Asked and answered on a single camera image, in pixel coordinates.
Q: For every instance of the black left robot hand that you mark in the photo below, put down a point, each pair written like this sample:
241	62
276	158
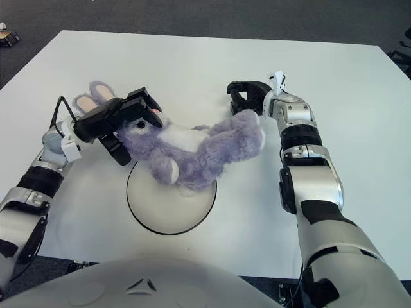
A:
96	122

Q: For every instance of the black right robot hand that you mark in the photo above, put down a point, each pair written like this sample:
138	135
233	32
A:
255	96

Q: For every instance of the purple plush bear doll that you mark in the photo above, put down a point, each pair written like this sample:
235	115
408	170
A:
218	147

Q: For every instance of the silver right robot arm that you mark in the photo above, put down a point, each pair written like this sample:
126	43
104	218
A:
311	179

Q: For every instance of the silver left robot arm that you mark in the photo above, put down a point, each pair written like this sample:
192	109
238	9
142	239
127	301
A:
19	221

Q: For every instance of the white plate with black rim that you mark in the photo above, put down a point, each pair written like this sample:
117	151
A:
170	211

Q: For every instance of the white right wrist connector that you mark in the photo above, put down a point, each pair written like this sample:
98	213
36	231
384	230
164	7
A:
277	81

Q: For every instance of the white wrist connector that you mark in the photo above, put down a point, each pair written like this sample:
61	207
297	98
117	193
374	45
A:
70	149
277	81

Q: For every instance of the white left wrist connector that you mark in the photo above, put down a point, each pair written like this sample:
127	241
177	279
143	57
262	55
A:
70	149

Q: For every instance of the black and yellow box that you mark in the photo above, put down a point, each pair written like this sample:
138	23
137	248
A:
9	38

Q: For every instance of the black office chair base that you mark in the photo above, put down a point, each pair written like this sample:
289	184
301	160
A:
403	54

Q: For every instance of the grey robot torso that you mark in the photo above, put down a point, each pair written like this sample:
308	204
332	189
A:
144	288

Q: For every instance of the metal bracket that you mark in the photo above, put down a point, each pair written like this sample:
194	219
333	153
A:
287	293

